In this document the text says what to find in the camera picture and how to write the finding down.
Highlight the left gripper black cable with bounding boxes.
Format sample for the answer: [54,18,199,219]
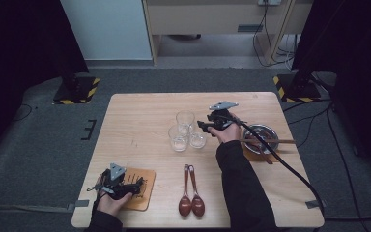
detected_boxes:
[91,189,109,214]

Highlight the black hanging power cable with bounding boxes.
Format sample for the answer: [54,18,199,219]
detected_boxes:
[252,3,296,69]

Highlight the person's left hand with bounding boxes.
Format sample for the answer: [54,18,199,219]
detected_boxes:
[96,172,133,217]

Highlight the person's right hand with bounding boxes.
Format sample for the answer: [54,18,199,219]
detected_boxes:
[208,114,243,144]

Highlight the white cables bundle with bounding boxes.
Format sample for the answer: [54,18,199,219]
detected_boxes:
[276,33,299,71]

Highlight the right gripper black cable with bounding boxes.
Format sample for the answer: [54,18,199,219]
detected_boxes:
[227,114,325,217]

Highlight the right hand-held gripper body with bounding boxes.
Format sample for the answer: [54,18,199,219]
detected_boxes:
[207,101,240,131]

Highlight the black floor cable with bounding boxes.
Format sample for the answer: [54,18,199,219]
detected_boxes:
[288,107,331,149]
[282,99,332,113]
[326,107,370,232]
[14,103,34,122]

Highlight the grey tape piece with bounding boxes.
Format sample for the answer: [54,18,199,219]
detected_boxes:
[304,199,328,210]
[67,199,91,212]

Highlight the clear drinking glass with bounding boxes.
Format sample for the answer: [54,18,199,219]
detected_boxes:
[175,110,196,133]
[188,124,208,149]
[168,124,190,153]

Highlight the white power strip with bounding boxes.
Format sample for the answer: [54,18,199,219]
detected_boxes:
[258,0,283,7]

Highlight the white cabinet panel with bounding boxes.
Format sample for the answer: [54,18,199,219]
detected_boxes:
[60,0,153,61]

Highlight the grey desk label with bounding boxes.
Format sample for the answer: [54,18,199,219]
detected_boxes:
[237,23,265,33]

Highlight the black floor tape mark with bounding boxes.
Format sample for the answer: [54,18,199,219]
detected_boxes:
[80,119,98,141]

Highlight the reddish brown wooden spoon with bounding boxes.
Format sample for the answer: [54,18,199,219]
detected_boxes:
[178,163,193,218]
[187,164,206,218]
[245,133,274,165]

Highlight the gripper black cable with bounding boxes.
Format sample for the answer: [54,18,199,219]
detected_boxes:
[227,114,325,217]
[91,189,109,214]

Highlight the wooden coaster with cutouts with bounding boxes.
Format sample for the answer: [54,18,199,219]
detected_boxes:
[119,167,157,213]
[242,146,281,163]

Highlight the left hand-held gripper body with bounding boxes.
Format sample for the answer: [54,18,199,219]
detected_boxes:
[86,163,128,200]

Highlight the dark wooden chopstick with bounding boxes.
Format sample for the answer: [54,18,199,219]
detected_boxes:
[240,138,296,143]
[247,139,296,145]

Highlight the dark curtain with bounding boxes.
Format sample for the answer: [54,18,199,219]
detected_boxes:
[0,0,90,162]
[291,0,371,182]

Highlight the stainless steel bowl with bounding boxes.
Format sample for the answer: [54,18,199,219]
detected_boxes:
[242,124,280,155]

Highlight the black stand yellow striped base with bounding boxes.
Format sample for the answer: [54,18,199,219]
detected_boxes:
[52,72,100,105]
[272,72,323,103]

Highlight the light wooden desk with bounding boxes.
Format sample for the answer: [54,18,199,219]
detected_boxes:
[142,0,313,66]

